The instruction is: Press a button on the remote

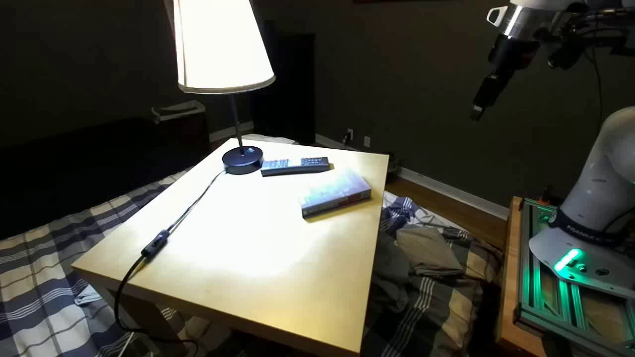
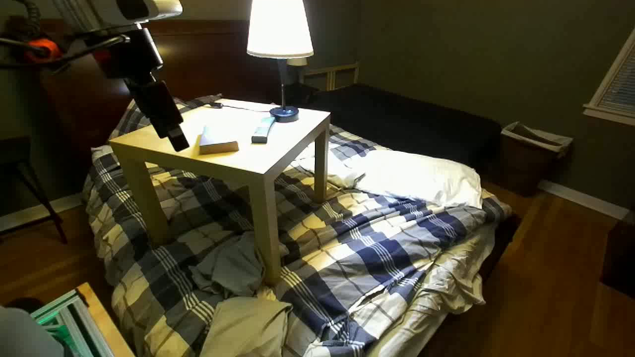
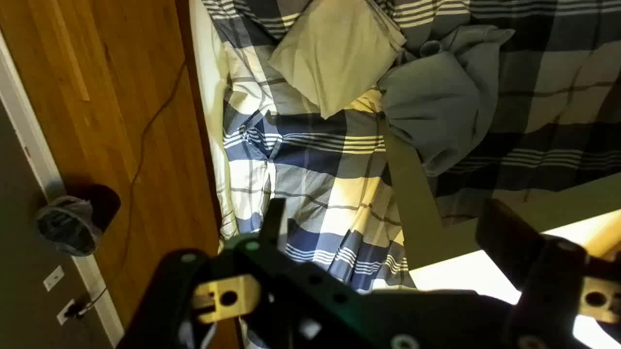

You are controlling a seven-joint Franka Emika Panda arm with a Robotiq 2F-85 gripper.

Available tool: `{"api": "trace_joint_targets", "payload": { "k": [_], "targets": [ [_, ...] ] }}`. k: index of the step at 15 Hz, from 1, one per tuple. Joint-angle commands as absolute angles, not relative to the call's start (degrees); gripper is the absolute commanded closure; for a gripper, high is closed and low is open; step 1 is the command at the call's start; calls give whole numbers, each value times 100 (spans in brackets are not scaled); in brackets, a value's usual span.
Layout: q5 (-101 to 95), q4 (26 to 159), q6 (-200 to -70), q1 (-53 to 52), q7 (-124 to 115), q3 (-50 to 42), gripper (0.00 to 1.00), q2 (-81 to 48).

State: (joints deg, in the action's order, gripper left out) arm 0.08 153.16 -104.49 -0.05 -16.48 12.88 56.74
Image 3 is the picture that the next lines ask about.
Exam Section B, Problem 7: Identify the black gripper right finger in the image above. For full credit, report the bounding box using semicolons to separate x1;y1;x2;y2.
476;197;621;349

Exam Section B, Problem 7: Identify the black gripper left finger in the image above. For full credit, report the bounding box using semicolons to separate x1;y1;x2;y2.
119;197;391;349

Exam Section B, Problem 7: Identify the plaid blue white bed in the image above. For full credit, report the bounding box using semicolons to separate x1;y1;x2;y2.
203;0;621;292

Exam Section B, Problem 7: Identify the light wooden side table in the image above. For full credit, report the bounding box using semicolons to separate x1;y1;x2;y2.
385;123;621;349

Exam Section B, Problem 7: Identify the gray crumpled cloth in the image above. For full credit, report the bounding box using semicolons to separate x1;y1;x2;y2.
377;25;517;180

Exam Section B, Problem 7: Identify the white bed sheet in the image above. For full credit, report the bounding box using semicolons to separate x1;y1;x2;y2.
189;0;241;242

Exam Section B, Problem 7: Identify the beige pillow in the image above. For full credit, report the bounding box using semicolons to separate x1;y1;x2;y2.
269;0;408;122

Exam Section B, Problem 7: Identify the dark wooden bed frame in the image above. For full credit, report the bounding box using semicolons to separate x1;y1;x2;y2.
173;0;226;244

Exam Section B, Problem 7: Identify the thin black floor cable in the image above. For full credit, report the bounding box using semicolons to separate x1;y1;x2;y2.
65;60;191;319

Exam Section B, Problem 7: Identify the white wall outlet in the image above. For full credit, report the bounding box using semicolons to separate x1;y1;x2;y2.
42;263;69;292

